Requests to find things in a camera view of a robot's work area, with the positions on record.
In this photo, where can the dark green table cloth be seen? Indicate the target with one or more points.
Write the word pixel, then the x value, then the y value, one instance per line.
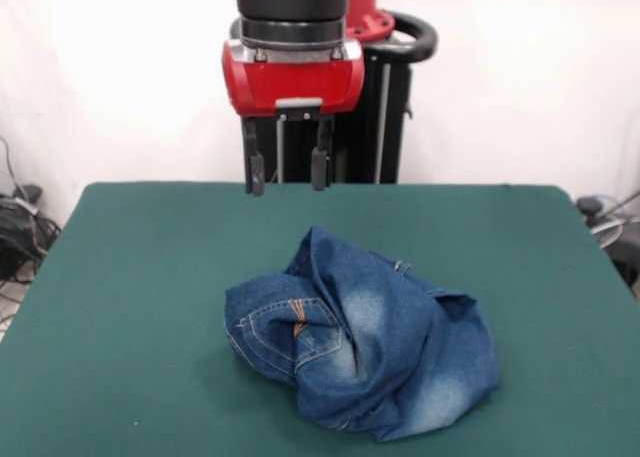
pixel 150 277

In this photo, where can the blue denim jeans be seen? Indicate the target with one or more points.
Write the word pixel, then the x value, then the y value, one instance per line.
pixel 380 337

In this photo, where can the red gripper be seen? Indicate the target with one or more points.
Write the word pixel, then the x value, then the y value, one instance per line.
pixel 295 84

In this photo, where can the dark grey stand base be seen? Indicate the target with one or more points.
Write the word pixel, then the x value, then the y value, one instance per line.
pixel 627 262

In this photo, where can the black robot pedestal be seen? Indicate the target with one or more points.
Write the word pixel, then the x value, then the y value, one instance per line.
pixel 360 147

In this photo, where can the black power adapter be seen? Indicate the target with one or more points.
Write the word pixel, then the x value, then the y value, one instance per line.
pixel 31 193

